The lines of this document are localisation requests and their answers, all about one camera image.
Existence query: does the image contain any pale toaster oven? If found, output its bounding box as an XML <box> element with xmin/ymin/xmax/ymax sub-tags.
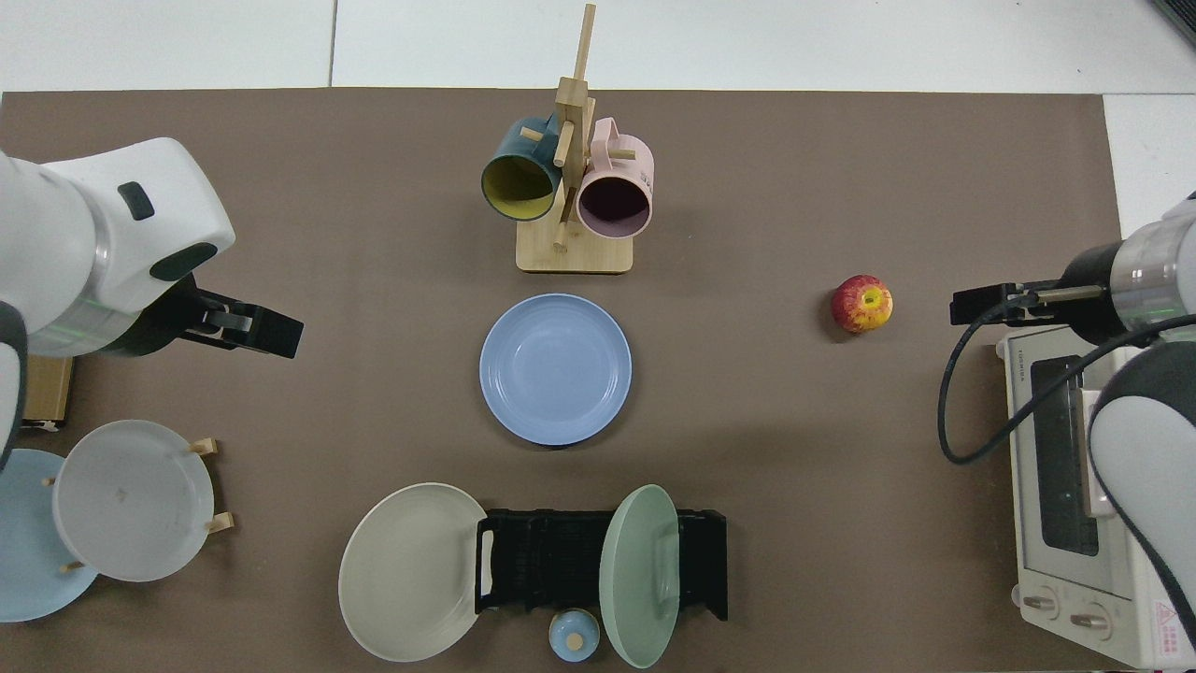
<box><xmin>995</xmin><ymin>327</ymin><xmax>1196</xmax><ymax>670</ymax></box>

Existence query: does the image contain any wooden cup stand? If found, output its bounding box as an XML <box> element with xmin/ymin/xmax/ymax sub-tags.
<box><xmin>516</xmin><ymin>3</ymin><xmax>636</xmax><ymax>275</ymax></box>

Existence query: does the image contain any pink cup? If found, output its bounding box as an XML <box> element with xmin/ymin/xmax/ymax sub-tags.
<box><xmin>576</xmin><ymin>117</ymin><xmax>655</xmax><ymax>240</ymax></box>

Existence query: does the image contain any black dish rack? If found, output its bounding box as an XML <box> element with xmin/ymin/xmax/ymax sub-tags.
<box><xmin>475</xmin><ymin>509</ymin><xmax>728</xmax><ymax>623</ymax></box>

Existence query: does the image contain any dark teal cup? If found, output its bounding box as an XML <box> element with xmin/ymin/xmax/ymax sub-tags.
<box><xmin>481</xmin><ymin>114</ymin><xmax>564</xmax><ymax>222</ymax></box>

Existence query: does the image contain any red yellow apple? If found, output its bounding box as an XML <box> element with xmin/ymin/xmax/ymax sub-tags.
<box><xmin>832</xmin><ymin>274</ymin><xmax>894</xmax><ymax>335</ymax></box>

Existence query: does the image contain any light blue plate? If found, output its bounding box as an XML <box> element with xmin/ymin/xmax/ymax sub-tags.
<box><xmin>0</xmin><ymin>449</ymin><xmax>101</xmax><ymax>623</ymax></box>

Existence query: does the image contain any grey white plate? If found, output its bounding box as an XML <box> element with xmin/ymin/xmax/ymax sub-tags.
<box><xmin>52</xmin><ymin>420</ymin><xmax>216</xmax><ymax>583</ymax></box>

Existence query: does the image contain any wooden peg plate stand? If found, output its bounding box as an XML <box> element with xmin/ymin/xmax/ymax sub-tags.
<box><xmin>42</xmin><ymin>437</ymin><xmax>235</xmax><ymax>574</ymax></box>

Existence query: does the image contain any beige plate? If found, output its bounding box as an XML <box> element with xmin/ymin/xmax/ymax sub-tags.
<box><xmin>338</xmin><ymin>482</ymin><xmax>489</xmax><ymax>664</ymax></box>

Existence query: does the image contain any brown table cloth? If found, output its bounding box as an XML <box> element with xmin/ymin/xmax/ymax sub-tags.
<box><xmin>0</xmin><ymin>89</ymin><xmax>1127</xmax><ymax>673</ymax></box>

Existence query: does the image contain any dark grey equipment edge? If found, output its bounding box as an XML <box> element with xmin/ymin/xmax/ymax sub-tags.
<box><xmin>1151</xmin><ymin>0</ymin><xmax>1196</xmax><ymax>50</ymax></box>

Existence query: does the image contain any green plate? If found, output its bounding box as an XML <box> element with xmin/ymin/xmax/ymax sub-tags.
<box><xmin>599</xmin><ymin>484</ymin><xmax>681</xmax><ymax>670</ymax></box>

